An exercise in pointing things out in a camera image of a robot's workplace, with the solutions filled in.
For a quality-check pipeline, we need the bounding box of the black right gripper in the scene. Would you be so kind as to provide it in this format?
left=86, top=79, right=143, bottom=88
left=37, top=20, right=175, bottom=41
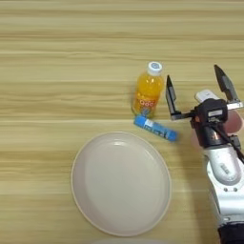
left=165, top=64, right=244, bottom=150

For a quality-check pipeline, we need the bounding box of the pink plastic cup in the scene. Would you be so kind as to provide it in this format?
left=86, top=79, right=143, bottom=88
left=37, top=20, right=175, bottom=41
left=190, top=109, right=244, bottom=151

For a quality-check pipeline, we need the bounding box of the orange juice bottle white cap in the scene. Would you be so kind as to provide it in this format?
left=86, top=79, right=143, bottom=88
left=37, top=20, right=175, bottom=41
left=131, top=61, right=166, bottom=119

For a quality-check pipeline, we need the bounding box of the cream round plate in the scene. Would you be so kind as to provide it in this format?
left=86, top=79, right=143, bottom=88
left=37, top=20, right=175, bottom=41
left=70, top=131, right=173, bottom=237

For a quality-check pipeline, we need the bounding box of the small black box white label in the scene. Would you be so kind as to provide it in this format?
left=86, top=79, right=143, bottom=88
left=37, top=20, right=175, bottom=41
left=194, top=97, right=230, bottom=124

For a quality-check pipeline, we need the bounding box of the blue small packet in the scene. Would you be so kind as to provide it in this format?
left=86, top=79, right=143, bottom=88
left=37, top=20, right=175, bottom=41
left=132, top=114, right=179, bottom=143

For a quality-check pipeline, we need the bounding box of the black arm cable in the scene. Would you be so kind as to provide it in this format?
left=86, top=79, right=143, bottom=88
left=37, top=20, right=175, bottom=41
left=209, top=122, right=244, bottom=165

